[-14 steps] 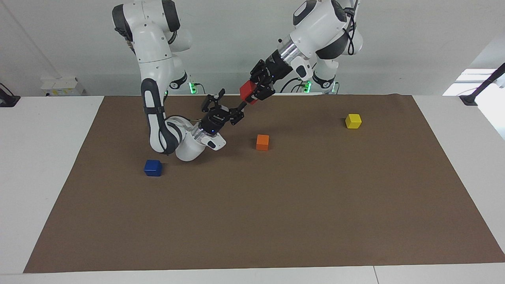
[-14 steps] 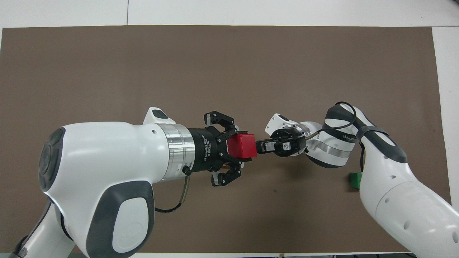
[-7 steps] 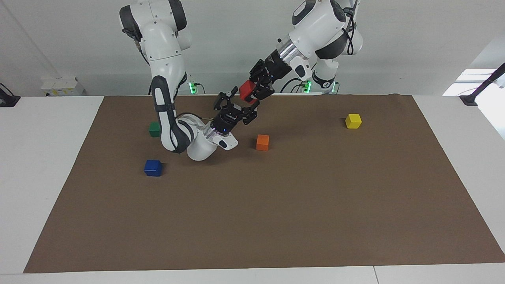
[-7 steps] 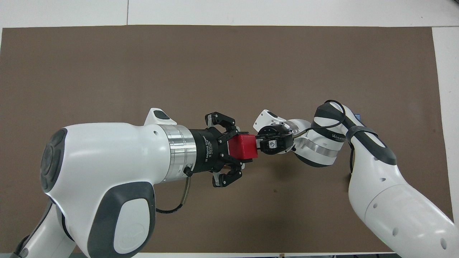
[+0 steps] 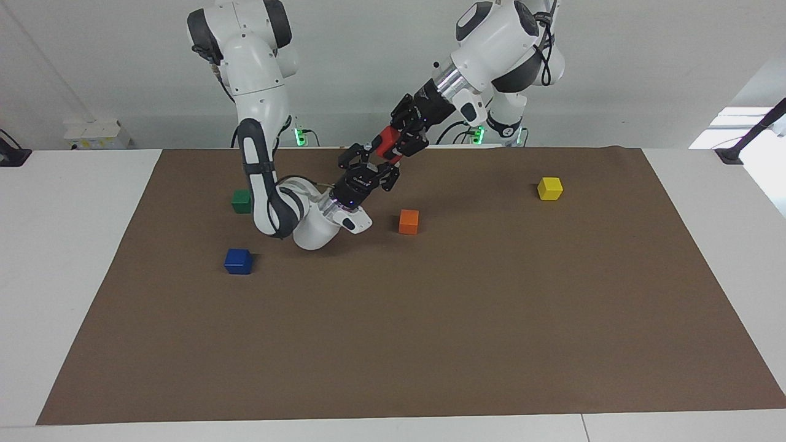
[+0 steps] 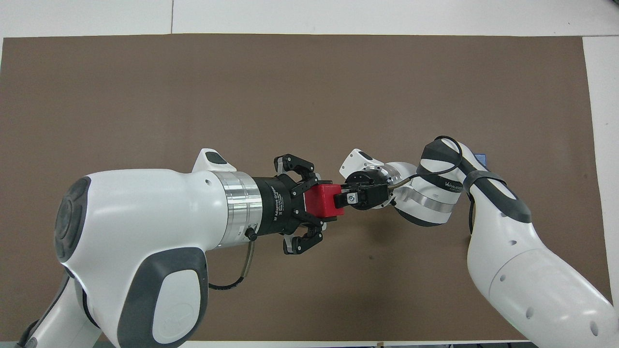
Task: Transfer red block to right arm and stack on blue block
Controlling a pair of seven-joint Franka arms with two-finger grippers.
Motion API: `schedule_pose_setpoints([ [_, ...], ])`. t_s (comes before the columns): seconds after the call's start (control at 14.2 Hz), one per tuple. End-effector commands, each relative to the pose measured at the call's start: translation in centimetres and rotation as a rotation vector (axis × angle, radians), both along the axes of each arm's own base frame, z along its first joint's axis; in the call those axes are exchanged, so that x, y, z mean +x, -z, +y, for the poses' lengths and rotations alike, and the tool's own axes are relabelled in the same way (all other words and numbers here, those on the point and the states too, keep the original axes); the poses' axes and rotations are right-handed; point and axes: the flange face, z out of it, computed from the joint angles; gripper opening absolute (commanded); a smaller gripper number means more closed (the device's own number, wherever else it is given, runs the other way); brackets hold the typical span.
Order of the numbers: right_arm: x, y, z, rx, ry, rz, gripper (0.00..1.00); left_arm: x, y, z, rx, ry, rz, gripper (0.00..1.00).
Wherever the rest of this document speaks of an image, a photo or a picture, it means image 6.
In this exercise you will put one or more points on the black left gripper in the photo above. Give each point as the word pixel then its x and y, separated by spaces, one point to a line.
pixel 275 205

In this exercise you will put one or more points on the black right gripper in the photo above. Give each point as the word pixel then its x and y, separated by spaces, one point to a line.
pixel 379 193

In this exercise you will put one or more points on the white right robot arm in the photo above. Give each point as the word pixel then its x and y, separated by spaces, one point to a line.
pixel 512 270

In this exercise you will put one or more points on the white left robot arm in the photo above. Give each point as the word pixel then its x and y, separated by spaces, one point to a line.
pixel 145 217

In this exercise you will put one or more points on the brown table mat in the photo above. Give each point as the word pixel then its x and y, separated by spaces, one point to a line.
pixel 290 96

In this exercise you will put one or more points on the blue block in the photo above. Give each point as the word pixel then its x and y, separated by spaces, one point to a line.
pixel 480 159

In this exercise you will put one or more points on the red block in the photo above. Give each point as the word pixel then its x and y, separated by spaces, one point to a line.
pixel 323 202

